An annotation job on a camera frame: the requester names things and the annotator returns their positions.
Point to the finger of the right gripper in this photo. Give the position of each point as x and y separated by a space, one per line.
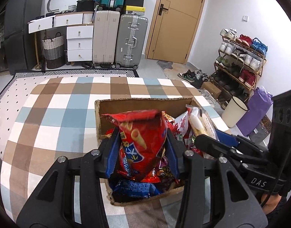
211 146
227 139

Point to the plaid tablecloth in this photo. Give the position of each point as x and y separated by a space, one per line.
62 121

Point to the white desk with drawers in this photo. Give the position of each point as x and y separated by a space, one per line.
67 19

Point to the woven laundry basket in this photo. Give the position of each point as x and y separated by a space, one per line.
54 51

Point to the small brown cardboard box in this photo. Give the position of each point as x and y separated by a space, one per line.
212 89

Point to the blue Oreo cookie pack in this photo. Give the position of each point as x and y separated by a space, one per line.
127 190

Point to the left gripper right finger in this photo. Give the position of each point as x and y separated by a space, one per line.
215 195

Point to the black refrigerator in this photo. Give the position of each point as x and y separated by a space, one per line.
19 43

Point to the clear bread pack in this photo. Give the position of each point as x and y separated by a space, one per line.
200 122

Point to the shoes on floor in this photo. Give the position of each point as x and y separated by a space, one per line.
195 78

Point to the purple snack bag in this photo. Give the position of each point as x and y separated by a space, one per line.
163 172

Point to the cream waste bin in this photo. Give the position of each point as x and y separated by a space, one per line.
234 111

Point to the wooden door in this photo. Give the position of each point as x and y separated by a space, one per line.
173 29

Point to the beige suitcase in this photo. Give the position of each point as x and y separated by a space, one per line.
104 36

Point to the white drawer cabinet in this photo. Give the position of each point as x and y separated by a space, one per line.
79 43

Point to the silver aluminium suitcase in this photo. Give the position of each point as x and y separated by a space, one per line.
130 40

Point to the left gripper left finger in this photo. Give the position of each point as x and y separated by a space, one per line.
51 204

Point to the stacked shoe boxes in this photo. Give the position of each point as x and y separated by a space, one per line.
134 7

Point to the white red snack bag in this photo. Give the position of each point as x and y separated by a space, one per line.
184 132

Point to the red corn chips bag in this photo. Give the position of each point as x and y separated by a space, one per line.
143 134

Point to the shoe rack with shoes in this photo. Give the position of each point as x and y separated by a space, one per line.
238 67

